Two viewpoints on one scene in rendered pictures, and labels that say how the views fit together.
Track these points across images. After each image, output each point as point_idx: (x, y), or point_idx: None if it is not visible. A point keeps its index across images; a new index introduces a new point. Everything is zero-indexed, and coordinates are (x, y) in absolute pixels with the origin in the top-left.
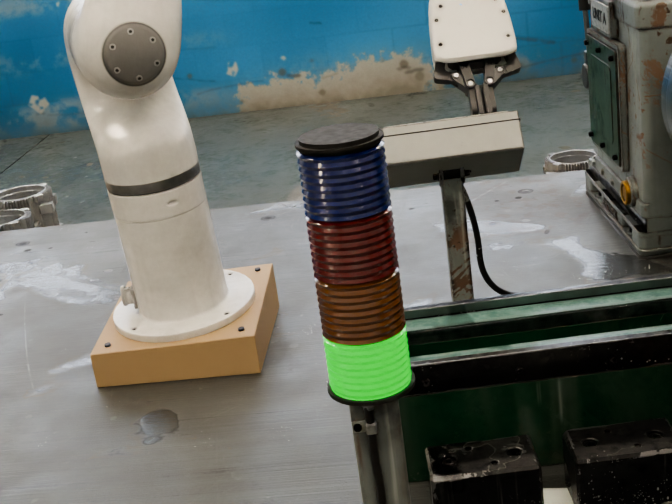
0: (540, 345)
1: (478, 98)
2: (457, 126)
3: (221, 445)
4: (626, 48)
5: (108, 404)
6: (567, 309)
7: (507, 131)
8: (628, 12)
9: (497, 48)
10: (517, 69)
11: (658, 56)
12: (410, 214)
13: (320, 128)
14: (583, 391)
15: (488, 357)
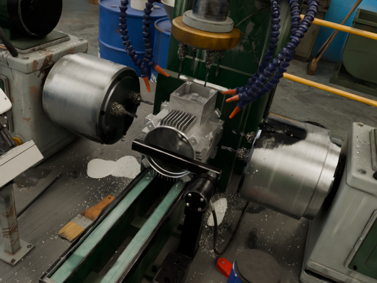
0: (127, 253)
1: (5, 137)
2: (10, 159)
3: None
4: (8, 78)
5: None
6: (109, 227)
7: (33, 152)
8: (15, 64)
9: (4, 107)
10: (12, 114)
11: (35, 83)
12: None
13: (239, 266)
14: (145, 260)
15: (126, 274)
